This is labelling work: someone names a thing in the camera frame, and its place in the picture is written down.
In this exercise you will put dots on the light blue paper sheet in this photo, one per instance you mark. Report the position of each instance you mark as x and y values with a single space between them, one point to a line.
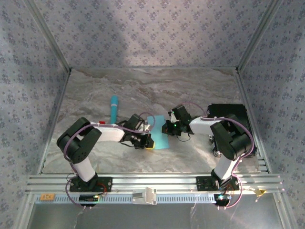
159 136

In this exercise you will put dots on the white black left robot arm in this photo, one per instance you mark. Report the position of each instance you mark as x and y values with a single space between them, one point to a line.
109 133

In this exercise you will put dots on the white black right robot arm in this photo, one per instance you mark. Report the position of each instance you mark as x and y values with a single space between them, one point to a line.
202 125

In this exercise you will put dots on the teal marker pen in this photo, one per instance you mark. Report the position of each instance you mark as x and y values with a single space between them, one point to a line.
114 102

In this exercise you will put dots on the black tray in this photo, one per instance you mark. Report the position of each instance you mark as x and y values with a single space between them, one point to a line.
228 109

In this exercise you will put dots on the black left controller board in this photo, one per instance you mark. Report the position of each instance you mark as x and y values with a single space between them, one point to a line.
88 198

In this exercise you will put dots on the black controller board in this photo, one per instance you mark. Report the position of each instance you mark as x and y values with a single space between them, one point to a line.
88 198
221 198

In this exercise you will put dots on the black right controller board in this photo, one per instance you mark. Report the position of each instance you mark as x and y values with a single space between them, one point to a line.
221 198

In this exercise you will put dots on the yellow connector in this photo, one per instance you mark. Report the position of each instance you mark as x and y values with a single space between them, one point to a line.
261 192

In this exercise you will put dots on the orange tag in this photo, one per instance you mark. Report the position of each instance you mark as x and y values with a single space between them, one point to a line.
47 196

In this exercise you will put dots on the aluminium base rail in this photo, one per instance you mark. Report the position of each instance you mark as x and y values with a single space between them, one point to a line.
155 181

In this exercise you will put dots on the white plastic bracket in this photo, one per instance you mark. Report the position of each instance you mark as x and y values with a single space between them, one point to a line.
147 195

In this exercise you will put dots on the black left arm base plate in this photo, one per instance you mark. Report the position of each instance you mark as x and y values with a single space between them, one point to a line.
106 184

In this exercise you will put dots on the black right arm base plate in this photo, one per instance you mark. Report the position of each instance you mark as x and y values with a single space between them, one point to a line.
205 183

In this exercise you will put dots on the aluminium side rail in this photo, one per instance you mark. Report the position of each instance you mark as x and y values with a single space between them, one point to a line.
245 95
55 119

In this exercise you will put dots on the aluminium corner post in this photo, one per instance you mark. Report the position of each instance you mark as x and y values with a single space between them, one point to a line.
51 35
257 35

